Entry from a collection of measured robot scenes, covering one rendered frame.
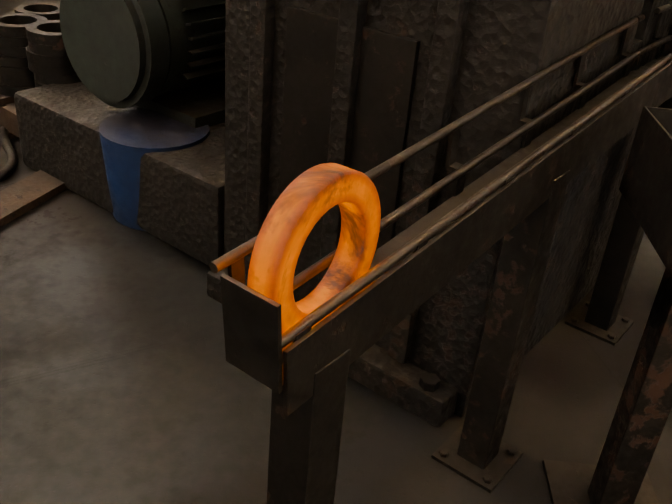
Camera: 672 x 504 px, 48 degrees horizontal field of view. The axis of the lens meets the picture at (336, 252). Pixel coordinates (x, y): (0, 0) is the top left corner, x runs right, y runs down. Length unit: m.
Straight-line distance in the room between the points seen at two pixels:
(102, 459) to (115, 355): 0.31
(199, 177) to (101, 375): 0.55
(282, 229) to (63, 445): 0.94
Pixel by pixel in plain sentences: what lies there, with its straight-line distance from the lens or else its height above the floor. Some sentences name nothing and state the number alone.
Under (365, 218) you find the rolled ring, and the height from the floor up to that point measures 0.70.
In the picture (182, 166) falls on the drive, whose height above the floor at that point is 0.25.
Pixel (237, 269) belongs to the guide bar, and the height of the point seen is 0.66.
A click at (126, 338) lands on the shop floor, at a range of 1.78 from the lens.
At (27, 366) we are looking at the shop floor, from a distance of 1.75.
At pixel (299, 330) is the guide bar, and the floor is 0.63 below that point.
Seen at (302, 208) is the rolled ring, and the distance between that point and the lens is 0.69.
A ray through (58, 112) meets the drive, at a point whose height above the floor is 0.25.
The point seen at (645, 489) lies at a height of 0.01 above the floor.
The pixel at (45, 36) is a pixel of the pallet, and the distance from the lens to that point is 2.54.
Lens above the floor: 1.06
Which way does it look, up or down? 30 degrees down
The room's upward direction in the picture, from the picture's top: 5 degrees clockwise
